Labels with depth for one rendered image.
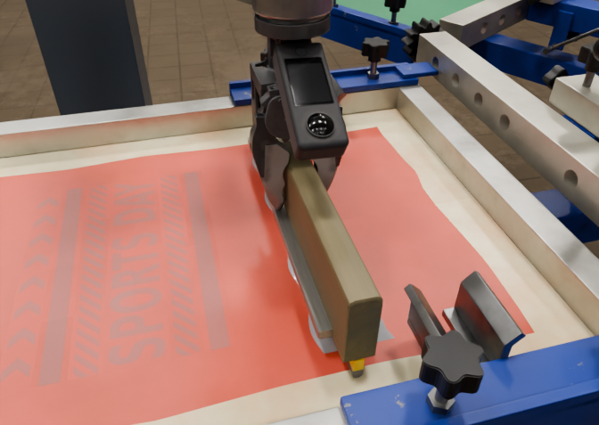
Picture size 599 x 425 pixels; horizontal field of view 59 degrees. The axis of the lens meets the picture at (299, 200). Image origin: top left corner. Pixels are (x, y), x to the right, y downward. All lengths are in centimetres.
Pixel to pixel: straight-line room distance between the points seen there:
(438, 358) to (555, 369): 13
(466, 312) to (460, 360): 12
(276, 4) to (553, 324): 40
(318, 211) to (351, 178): 23
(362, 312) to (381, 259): 18
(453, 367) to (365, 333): 9
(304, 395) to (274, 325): 8
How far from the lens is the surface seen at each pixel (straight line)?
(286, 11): 48
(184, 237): 63
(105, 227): 67
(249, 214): 65
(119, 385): 51
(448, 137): 75
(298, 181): 53
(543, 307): 59
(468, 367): 38
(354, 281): 43
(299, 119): 45
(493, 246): 64
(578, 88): 74
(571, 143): 69
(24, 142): 84
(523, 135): 73
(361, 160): 75
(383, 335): 52
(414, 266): 59
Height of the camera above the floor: 136
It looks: 37 degrees down
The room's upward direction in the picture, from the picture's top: straight up
